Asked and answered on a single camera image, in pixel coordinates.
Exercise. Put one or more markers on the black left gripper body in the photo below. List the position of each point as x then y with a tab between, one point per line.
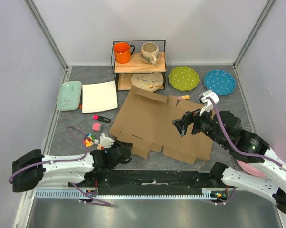
117	143

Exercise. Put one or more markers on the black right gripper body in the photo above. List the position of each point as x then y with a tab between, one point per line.
191	116

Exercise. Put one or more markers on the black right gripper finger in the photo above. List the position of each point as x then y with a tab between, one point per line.
178	118
181	127

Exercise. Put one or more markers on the brown cardboard box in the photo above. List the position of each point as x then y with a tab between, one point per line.
145	120

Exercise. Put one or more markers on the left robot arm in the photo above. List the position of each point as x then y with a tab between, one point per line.
35	169

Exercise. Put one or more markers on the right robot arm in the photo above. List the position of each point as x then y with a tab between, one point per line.
226	130

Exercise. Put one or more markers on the orange pink eraser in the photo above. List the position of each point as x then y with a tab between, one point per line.
183	97

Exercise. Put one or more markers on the rainbow flower plush toy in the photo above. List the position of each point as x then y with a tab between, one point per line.
89	140

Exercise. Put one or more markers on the pink eraser block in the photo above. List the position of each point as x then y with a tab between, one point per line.
97	127

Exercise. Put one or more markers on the green dotted plate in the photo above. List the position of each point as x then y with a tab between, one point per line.
183	78

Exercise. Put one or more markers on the pink highlighter marker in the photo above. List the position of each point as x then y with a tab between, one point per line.
101	118

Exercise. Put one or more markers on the blue dotted plate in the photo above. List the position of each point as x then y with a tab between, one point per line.
220	82

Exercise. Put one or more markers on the beige leaf pattern plate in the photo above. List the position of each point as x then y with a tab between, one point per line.
148	81

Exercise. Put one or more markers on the white square plate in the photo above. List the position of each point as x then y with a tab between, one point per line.
99	97

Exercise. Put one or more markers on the beige ceramic mug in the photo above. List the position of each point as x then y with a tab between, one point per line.
149	53

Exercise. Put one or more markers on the mint divided tray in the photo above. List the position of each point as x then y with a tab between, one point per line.
69	96

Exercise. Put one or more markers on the pink round plate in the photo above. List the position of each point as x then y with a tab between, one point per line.
250	169

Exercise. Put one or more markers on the orange mug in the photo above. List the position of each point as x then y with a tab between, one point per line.
123	52

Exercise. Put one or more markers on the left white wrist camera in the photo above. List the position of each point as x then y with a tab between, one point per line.
105	141

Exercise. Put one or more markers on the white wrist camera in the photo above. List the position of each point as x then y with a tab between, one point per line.
105	141
207	104

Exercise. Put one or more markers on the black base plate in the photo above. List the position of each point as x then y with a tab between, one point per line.
149	181

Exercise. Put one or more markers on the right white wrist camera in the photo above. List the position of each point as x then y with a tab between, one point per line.
207	104

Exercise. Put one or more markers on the black wire wooden shelf rack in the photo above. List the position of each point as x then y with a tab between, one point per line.
123	72

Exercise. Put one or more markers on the grey slotted cable duct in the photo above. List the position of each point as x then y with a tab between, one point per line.
75	194

